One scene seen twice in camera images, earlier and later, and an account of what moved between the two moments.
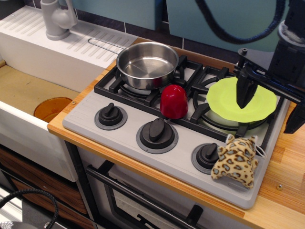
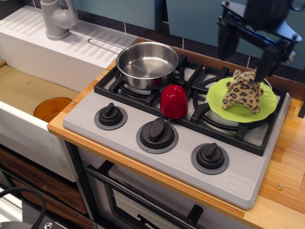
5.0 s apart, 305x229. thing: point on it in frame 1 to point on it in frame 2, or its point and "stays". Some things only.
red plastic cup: (174, 102) stays
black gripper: (253, 67) to (283, 38)
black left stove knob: (111, 117) stays
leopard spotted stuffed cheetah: (236, 160) to (244, 89)
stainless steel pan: (144, 66) stays
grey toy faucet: (58, 21) stays
